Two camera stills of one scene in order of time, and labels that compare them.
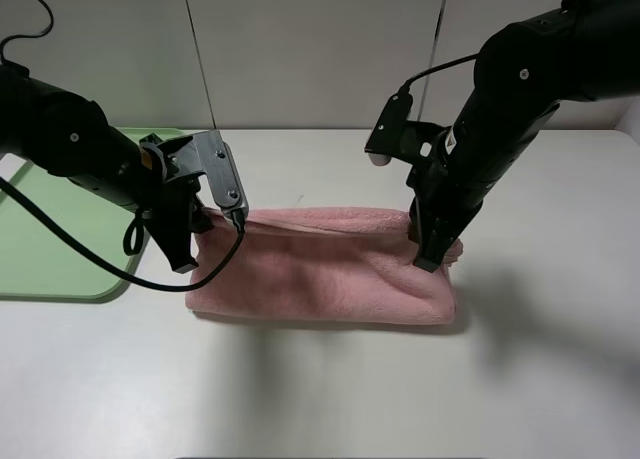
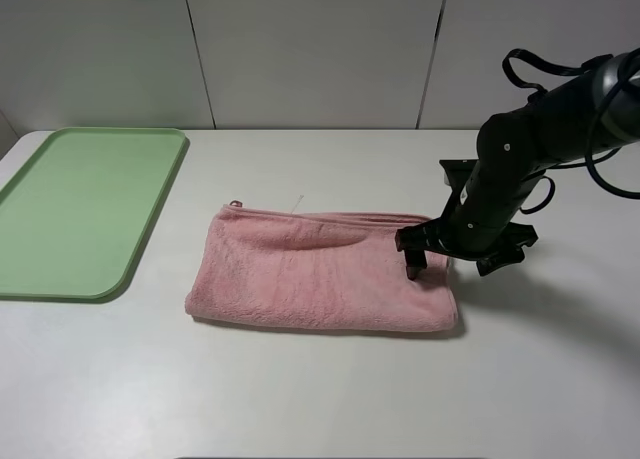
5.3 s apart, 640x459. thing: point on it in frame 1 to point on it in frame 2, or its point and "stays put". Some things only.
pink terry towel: x=322 y=264 stays put
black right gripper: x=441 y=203 to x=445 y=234
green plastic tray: x=37 y=262 stays put
